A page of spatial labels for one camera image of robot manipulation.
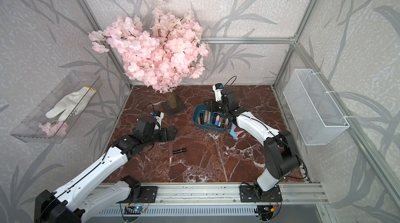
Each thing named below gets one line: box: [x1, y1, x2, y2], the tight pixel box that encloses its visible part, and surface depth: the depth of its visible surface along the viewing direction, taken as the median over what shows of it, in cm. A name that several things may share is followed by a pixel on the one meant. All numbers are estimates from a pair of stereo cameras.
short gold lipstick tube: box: [204, 110, 209, 123], surface depth 104 cm
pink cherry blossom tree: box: [88, 0, 209, 117], surface depth 67 cm
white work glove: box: [45, 86, 98, 122], surface depth 68 cm
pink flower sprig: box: [38, 120, 69, 138], surface depth 60 cm
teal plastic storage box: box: [192, 103, 231, 132], surface depth 101 cm
